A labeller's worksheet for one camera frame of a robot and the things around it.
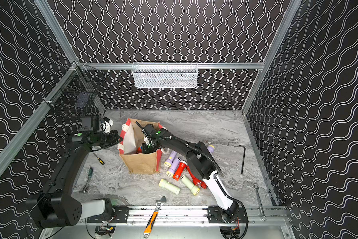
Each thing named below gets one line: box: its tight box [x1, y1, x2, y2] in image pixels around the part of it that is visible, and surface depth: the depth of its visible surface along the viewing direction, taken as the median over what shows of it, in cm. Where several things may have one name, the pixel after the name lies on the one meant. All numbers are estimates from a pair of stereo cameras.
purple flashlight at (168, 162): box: [163, 150, 178, 168], surface depth 92 cm
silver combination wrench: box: [253, 184, 268, 222], surface depth 79 cm
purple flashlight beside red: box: [166, 156, 182, 178], surface depth 90 cm
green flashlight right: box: [180, 174, 201, 196], surface depth 83 cm
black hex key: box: [239, 144, 246, 174], surface depth 95 cm
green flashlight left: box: [158, 178, 181, 195], surface depth 83 cm
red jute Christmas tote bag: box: [117, 118, 170, 174], surface depth 86 cm
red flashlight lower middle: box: [186, 165, 202, 186], surface depth 85 cm
